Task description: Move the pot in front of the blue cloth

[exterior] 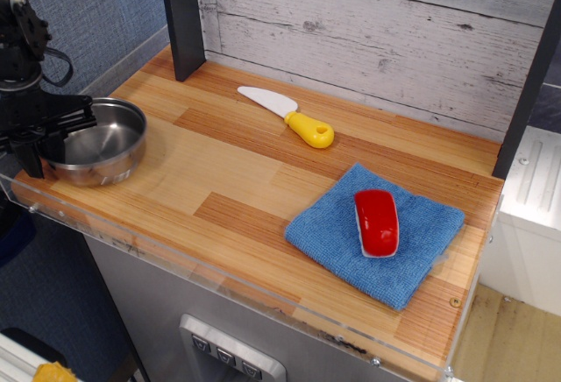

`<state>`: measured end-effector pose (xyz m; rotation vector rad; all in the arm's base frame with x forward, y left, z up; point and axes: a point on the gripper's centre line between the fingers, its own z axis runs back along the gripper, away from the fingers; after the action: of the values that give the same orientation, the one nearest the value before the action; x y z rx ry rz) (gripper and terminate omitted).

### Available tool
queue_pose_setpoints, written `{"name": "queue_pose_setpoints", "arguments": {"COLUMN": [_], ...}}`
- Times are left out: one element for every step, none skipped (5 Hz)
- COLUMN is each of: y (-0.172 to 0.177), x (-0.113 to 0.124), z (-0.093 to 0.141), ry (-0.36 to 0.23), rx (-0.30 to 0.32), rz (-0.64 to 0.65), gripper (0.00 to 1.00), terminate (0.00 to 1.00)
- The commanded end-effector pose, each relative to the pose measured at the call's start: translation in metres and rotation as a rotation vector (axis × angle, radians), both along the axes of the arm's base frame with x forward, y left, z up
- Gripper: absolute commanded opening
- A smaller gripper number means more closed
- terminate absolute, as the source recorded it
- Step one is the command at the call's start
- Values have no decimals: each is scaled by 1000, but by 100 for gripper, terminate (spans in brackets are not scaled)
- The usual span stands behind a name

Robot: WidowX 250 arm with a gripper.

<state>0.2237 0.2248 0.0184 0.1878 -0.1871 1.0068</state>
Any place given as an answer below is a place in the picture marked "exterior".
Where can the dark right vertical post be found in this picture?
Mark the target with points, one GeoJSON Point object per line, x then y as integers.
{"type": "Point", "coordinates": [530, 91]}

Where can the silver dispenser button panel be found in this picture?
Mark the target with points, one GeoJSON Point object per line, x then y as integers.
{"type": "Point", "coordinates": [228, 350]}

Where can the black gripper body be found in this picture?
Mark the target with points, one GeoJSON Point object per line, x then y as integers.
{"type": "Point", "coordinates": [32, 115]}

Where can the silver toy fridge cabinet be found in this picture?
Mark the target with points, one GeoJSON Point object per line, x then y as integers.
{"type": "Point", "coordinates": [154, 287]}

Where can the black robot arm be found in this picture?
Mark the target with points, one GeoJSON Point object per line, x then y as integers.
{"type": "Point", "coordinates": [24, 40]}

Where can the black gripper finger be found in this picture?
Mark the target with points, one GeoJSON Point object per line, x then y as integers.
{"type": "Point", "coordinates": [52, 148]}
{"type": "Point", "coordinates": [27, 156]}

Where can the dark left vertical post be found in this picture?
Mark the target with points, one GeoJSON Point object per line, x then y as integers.
{"type": "Point", "coordinates": [185, 33]}

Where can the yellow handled toy knife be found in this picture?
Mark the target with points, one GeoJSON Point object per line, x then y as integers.
{"type": "Point", "coordinates": [313, 132]}

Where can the red toy sushi piece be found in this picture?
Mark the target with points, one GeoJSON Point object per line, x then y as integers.
{"type": "Point", "coordinates": [378, 224]}

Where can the stainless steel pot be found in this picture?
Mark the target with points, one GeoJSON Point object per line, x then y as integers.
{"type": "Point", "coordinates": [106, 153]}

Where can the clear acrylic guard rail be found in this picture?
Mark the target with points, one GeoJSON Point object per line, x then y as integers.
{"type": "Point", "coordinates": [223, 176]}

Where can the blue folded cloth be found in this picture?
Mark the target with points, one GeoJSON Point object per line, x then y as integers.
{"type": "Point", "coordinates": [328, 233]}

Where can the dark vertical post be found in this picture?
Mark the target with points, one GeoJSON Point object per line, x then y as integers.
{"type": "Point", "coordinates": [530, 91]}
{"type": "Point", "coordinates": [185, 33]}

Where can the white side cabinet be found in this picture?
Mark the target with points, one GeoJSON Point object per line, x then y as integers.
{"type": "Point", "coordinates": [522, 258]}

